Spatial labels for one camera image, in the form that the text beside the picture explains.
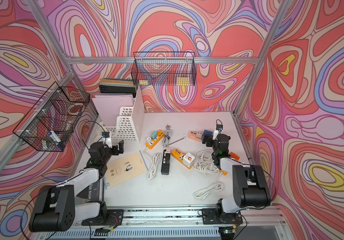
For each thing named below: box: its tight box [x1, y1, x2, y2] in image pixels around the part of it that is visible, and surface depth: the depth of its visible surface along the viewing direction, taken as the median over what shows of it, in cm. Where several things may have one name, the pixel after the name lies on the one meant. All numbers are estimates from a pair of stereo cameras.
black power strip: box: [161, 149, 171, 176], surface depth 90 cm
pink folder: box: [92, 93, 134, 126], surface depth 92 cm
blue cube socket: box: [201, 129, 213, 144], surface depth 98 cm
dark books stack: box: [99, 78, 137, 98], surface depth 97 cm
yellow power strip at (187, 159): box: [171, 148, 195, 170], surface depth 89 cm
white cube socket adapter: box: [183, 152, 195, 168], surface depth 86 cm
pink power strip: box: [188, 130, 203, 142], surface depth 103 cm
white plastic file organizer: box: [95, 85, 145, 143], surface depth 92 cm
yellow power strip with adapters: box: [145, 130, 165, 150], surface depth 102 cm
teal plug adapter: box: [150, 131, 157, 140], surface depth 101 cm
